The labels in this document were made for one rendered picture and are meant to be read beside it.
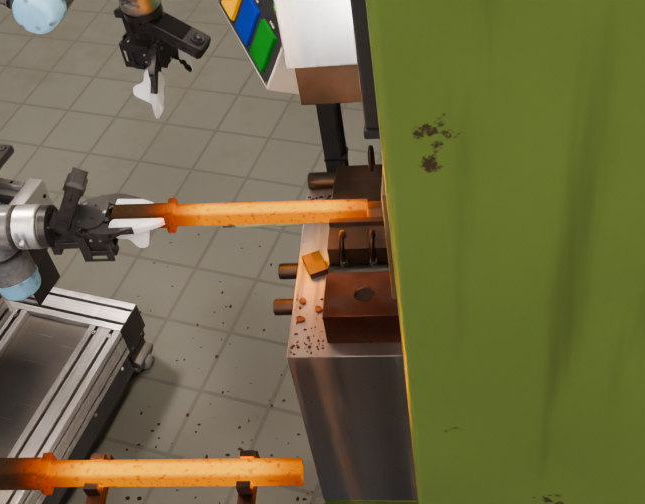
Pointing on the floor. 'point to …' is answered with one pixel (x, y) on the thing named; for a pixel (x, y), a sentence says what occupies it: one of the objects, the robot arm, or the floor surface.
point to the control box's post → (330, 135)
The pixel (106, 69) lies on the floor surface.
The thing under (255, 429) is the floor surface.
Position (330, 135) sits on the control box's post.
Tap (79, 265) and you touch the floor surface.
